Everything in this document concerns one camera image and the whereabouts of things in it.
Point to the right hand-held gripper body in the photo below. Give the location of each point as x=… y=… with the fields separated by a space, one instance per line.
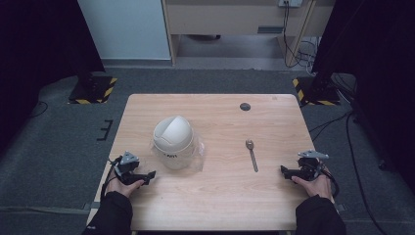
x=310 y=166

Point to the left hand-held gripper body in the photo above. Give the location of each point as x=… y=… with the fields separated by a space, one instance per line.
x=126 y=166

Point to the person's left hand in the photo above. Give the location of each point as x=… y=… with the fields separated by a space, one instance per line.
x=122 y=188

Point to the person's right hand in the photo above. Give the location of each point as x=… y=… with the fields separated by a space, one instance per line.
x=314 y=187

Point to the metal spoon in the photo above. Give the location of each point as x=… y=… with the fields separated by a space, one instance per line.
x=252 y=156

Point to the white swing-lid trash bin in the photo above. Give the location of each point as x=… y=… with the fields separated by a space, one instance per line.
x=174 y=138

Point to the clear plastic bin liner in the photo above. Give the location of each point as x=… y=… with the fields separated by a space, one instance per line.
x=199 y=151

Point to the black stand base striped edge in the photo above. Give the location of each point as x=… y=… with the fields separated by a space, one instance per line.
x=316 y=93
x=93 y=91

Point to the round grey table grommet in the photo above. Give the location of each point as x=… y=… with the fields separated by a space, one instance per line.
x=245 y=106

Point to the black curtain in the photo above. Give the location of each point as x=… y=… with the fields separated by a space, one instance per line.
x=39 y=55
x=378 y=65

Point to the white panel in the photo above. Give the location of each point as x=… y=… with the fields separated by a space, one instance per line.
x=124 y=29

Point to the light wooden desk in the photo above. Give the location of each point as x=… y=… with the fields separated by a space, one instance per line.
x=228 y=19

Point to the grey power socket box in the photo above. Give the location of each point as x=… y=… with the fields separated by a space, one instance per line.
x=289 y=2

